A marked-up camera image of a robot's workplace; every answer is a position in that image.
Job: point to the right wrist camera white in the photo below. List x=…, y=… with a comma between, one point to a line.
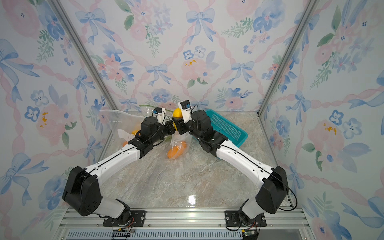
x=185, y=107

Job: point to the orange mango basket back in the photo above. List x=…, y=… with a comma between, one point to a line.
x=177, y=150

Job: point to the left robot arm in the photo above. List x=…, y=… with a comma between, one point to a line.
x=82, y=191

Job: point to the yellow mango basket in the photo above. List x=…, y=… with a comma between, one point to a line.
x=177, y=113

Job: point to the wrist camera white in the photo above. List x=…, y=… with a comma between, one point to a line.
x=185, y=107
x=160, y=114

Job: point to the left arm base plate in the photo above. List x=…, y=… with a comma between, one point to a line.
x=134, y=218

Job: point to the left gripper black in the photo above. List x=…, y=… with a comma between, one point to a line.
x=172, y=130

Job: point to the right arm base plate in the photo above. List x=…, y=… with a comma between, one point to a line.
x=236, y=219

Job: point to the aluminium frame rail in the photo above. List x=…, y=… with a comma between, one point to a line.
x=186, y=224

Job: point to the teal plastic basket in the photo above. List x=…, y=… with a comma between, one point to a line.
x=228, y=129

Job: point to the clear zip-top bag green print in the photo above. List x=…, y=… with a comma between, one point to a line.
x=148, y=110

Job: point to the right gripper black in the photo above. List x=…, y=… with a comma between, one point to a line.
x=181, y=126

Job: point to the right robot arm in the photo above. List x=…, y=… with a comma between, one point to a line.
x=272, y=183

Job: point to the clear plastic bag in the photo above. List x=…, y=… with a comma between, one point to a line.
x=124, y=126
x=176, y=137

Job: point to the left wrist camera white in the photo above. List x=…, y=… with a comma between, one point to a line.
x=160, y=114

